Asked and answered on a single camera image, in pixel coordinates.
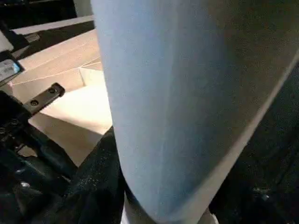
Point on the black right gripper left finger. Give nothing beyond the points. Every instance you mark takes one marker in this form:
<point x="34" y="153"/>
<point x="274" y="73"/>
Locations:
<point x="93" y="200"/>

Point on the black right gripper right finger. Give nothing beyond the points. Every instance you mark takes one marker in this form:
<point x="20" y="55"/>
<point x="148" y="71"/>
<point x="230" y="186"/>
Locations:
<point x="261" y="205"/>

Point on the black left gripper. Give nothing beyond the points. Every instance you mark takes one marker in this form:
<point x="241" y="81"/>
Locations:
<point x="28" y="154"/>

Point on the white plastic table top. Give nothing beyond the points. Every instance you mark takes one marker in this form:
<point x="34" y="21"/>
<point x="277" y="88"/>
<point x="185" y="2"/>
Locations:
<point x="70" y="107"/>

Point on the white plastic table leg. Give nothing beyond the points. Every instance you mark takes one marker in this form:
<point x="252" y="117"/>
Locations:
<point x="177" y="93"/>

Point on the black work mat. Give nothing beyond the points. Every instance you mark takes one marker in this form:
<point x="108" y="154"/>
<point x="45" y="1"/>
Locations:
<point x="56" y="36"/>

